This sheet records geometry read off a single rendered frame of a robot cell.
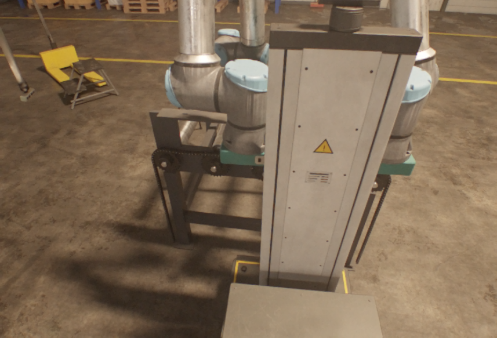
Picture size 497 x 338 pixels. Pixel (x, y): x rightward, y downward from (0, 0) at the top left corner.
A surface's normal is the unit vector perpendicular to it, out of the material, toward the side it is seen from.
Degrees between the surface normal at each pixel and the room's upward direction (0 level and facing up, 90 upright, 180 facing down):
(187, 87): 77
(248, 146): 70
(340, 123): 90
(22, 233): 0
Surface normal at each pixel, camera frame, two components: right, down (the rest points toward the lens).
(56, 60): 0.71, 0.43
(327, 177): -0.11, 0.60
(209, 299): 0.00, -0.79
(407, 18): -0.40, 0.49
